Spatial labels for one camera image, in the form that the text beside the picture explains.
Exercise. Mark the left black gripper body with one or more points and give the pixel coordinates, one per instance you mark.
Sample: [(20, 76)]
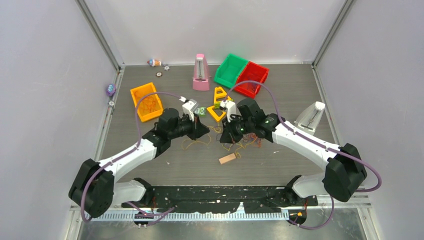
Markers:
[(186, 127)]

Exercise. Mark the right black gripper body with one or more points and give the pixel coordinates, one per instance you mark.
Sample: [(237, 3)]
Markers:
[(237, 127)]

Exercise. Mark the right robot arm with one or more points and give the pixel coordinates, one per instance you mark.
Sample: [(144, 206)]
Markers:
[(341, 176)]

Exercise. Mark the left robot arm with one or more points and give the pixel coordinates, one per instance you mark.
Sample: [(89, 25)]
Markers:
[(96, 186)]

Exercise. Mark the green owl toy block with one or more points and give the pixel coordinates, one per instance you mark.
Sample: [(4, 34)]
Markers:
[(201, 111)]

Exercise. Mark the yellow plastic bin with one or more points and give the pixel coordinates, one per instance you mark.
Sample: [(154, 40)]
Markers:
[(150, 107)]

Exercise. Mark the wooden block near centre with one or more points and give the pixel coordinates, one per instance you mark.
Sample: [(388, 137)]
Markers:
[(227, 158)]

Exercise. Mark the flat yellow triangle block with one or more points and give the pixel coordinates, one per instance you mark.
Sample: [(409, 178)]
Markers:
[(216, 113)]

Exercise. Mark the upright yellow triangle block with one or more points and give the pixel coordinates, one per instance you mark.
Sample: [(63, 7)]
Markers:
[(219, 95)]

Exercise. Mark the red plastic bin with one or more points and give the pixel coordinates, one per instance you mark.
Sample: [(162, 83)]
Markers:
[(251, 75)]

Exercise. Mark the green plastic bin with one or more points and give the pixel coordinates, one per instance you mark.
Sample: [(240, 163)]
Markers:
[(230, 69)]

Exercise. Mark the pink metronome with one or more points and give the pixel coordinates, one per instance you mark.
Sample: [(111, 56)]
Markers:
[(201, 75)]

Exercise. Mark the white metronome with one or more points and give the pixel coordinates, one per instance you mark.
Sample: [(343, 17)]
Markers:
[(310, 118)]

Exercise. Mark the small clown figurine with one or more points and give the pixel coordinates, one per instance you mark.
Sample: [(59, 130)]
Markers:
[(154, 62)]

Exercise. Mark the purple egg toy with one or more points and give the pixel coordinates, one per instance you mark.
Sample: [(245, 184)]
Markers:
[(111, 90)]

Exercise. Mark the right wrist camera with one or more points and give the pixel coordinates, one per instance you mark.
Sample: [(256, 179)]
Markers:
[(229, 107)]

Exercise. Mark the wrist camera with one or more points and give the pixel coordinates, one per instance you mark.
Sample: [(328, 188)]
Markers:
[(229, 107), (188, 107)]

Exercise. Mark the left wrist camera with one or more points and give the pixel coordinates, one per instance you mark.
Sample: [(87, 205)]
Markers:
[(188, 107)]

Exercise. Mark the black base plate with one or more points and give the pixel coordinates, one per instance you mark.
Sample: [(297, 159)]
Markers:
[(222, 199)]

